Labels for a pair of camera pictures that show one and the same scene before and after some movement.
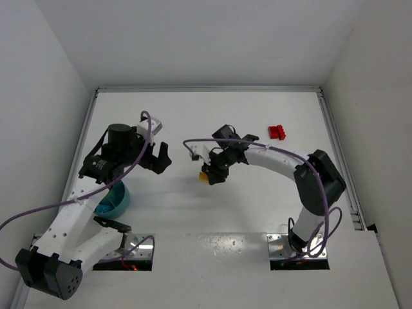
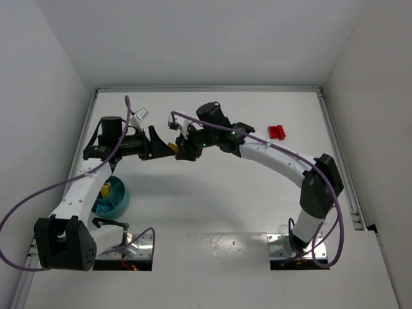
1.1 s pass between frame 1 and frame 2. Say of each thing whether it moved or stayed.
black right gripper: moved
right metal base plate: stayed
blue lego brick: stayed
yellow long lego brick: moved
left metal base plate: stayed
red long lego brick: stayed
